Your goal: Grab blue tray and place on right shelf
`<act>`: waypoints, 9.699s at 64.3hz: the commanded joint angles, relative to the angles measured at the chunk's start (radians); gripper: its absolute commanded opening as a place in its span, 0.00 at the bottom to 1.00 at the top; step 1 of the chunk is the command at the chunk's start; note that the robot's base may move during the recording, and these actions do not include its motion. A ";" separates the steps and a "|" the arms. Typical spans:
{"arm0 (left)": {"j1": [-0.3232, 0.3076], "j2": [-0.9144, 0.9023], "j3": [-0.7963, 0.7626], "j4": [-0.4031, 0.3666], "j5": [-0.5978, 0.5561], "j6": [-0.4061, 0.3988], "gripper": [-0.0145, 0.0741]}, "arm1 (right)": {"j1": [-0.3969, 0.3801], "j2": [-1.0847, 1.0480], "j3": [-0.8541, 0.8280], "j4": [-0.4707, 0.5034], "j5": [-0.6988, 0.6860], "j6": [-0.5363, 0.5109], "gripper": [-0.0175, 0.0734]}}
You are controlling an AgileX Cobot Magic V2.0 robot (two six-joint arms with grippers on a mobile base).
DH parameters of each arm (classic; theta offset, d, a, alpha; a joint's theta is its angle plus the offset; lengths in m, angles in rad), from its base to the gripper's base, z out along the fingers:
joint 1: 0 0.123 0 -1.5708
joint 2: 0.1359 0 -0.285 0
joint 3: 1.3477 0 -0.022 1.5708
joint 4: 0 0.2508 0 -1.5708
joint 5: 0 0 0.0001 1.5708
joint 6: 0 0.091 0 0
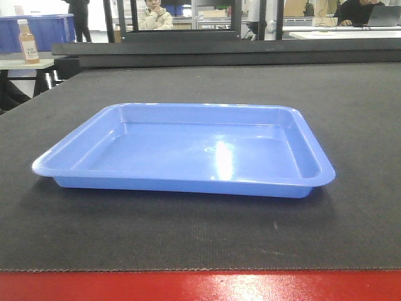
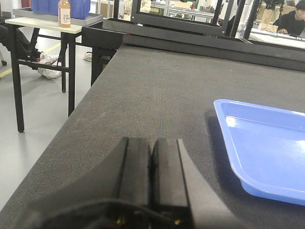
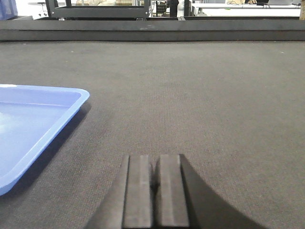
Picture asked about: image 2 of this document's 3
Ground orange drink bottle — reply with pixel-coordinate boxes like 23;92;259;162
58;0;71;28

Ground seated person in black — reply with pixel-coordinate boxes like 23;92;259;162
274;0;305;36

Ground blue plastic tray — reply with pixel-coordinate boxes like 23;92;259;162
214;99;305;205

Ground white folding table black legs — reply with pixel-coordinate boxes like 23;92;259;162
5;17;82;133

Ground black metal frame rack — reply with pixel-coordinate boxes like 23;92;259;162
82;0;305;82

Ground grey tray on side table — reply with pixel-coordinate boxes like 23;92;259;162
12;7;103;26

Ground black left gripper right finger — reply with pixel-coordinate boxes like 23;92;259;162
152;138;238;229

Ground white sneaker far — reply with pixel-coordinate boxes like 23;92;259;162
39;52;58;64

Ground blue crate on side table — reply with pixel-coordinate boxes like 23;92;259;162
31;0;91;19

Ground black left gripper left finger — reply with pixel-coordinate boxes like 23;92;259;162
72;137;151;206

